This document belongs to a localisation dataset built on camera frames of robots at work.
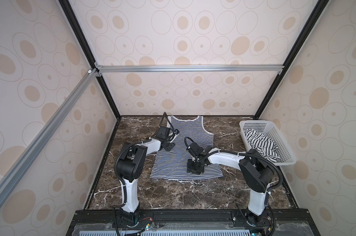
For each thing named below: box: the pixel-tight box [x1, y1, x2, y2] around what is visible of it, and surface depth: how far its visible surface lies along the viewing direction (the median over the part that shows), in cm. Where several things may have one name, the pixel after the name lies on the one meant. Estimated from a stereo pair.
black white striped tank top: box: [244, 128, 281, 163], surface depth 102 cm
